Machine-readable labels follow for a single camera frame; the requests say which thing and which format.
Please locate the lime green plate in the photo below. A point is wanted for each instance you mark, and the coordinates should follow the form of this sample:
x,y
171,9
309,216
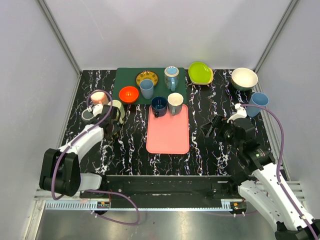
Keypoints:
x,y
196,66

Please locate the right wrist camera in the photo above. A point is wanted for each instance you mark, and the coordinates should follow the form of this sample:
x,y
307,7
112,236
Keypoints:
x,y
240,113

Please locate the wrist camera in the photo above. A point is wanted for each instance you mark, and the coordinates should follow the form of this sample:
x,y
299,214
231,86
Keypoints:
x,y
240,113
96,109

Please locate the yellow plate under green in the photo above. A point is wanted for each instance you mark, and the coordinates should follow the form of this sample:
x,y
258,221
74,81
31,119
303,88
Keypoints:
x,y
203,77

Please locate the white and olive bowl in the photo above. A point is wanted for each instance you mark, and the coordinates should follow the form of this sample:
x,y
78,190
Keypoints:
x,y
244,79

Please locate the pale green mug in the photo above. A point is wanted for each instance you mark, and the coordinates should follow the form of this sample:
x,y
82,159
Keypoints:
x,y
121,110

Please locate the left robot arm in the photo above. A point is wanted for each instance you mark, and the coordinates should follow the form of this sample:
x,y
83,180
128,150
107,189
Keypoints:
x,y
60,171

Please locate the dark green mat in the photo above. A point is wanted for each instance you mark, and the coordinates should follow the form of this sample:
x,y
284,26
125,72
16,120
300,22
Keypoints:
x,y
127,77

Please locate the yellow patterned saucer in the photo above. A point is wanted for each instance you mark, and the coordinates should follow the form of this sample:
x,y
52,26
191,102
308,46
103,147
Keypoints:
x,y
147,74

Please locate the pink mug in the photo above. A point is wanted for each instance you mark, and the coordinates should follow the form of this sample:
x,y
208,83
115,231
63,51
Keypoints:
x,y
99,97

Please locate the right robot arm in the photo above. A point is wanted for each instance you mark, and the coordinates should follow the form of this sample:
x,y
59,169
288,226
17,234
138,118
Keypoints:
x,y
260,183

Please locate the orange bowl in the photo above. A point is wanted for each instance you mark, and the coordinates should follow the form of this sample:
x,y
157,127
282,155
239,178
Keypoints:
x,y
128,94

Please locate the light blue plastic cup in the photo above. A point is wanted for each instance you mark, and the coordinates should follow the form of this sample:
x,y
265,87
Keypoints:
x,y
257,99

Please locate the grey mug white inside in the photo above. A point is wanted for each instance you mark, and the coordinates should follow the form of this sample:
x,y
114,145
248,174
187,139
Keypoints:
x,y
175,103

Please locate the pink plastic tray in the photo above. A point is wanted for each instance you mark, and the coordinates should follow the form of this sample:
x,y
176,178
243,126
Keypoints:
x,y
168,134

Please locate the dark grey mug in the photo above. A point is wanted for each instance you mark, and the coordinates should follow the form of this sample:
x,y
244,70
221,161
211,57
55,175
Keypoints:
x,y
86,116

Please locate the dark blue speckled mug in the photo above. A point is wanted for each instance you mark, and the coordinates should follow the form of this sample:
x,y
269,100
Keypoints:
x,y
159,106

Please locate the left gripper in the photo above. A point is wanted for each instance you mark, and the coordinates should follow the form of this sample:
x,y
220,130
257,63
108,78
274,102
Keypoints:
x,y
114,126

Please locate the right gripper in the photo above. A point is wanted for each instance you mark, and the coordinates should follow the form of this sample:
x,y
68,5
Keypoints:
x,y
219,121

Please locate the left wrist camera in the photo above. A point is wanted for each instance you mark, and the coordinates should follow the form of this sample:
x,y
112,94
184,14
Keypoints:
x,y
96,109

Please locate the light blue patterned mug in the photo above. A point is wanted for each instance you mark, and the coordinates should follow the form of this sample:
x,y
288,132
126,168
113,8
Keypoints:
x,y
171,77

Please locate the light blue cup on mat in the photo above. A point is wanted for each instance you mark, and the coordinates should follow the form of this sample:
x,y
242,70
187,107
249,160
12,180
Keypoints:
x,y
147,88

